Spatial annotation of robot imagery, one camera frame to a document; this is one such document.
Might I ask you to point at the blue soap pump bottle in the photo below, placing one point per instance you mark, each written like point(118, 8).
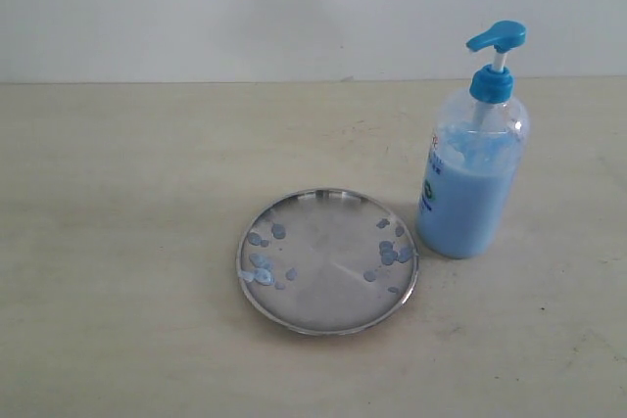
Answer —
point(477, 144)

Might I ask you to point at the round stainless steel plate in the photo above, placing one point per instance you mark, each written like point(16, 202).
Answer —
point(327, 262)

